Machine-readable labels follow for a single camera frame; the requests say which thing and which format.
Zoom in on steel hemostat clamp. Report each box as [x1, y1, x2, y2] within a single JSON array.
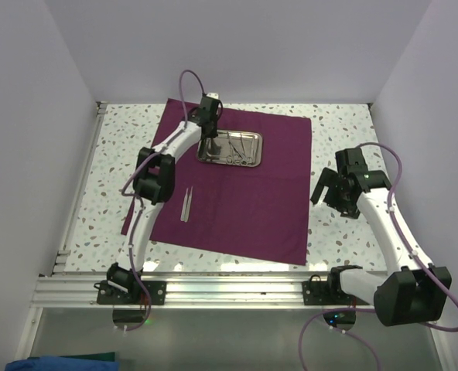
[[240, 134, 251, 165]]

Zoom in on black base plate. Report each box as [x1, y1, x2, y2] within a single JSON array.
[[301, 274, 367, 307], [94, 281, 167, 305]]

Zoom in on steel instrument tray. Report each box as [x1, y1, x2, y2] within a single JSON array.
[[197, 130, 263, 168]]

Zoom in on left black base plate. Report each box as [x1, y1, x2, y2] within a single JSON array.
[[94, 281, 167, 305]]

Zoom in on steel scissors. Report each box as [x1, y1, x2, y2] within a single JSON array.
[[227, 133, 241, 165]]

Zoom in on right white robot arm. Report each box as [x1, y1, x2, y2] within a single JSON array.
[[310, 148, 452, 326]]

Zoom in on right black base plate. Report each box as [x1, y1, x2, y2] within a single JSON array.
[[301, 274, 367, 307]]

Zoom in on steel tweezers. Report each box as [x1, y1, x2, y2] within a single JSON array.
[[184, 187, 193, 223], [180, 188, 190, 223]]

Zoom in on green cloth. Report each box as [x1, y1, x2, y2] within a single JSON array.
[[63, 352, 116, 362]]

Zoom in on blue cloth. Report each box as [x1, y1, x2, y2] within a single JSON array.
[[5, 356, 119, 371]]

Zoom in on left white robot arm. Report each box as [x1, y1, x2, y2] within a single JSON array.
[[106, 94, 223, 304]]

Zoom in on purple cloth wrap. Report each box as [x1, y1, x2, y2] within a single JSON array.
[[120, 98, 313, 267]]

